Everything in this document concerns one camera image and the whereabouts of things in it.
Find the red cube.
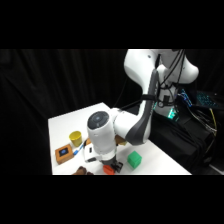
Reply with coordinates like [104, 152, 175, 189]
[102, 164, 116, 176]

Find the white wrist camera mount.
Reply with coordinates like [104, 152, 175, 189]
[83, 143, 101, 164]

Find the small green light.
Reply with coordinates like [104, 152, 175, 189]
[166, 108, 179, 122]

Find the yellow cable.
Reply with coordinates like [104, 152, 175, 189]
[209, 109, 218, 136]

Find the yellow cup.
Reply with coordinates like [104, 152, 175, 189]
[68, 130, 83, 148]

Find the backlit keyboard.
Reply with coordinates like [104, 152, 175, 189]
[195, 90, 222, 110]

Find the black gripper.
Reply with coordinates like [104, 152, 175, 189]
[100, 155, 125, 174]

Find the black cable bundle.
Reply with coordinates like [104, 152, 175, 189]
[155, 49, 186, 108]

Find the green cube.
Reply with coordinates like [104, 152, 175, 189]
[127, 150, 143, 169]

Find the black curtain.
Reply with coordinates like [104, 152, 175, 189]
[0, 49, 224, 176]

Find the gingerbread man toy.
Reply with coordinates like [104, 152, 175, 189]
[72, 165, 95, 176]

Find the black robot stand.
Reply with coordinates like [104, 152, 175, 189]
[149, 105, 224, 176]

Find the orange box with blue screen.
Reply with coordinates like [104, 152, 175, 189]
[54, 143, 75, 165]

